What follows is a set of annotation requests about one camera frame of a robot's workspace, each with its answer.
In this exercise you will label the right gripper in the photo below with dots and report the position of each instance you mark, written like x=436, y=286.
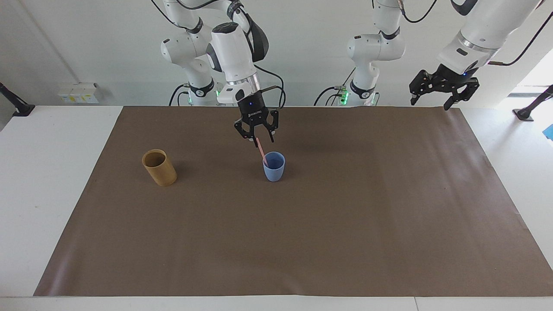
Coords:
x=252, y=109

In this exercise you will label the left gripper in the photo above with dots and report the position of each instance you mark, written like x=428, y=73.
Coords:
x=459, y=74

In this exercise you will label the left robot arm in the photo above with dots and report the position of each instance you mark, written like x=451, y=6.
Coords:
x=484, y=30

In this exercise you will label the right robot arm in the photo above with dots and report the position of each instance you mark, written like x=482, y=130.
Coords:
x=229, y=47

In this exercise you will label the pink chopstick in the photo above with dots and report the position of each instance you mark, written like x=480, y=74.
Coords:
x=261, y=152

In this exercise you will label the blue cup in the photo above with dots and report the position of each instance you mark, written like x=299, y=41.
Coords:
x=274, y=170

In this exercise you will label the brown cup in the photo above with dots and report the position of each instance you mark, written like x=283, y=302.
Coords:
x=162, y=172

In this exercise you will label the black stand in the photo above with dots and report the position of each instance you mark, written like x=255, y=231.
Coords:
x=15, y=103
x=533, y=106

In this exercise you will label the blue object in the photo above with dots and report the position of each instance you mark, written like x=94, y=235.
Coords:
x=549, y=131

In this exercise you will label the white power strip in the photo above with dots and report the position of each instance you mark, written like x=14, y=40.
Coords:
x=78, y=93

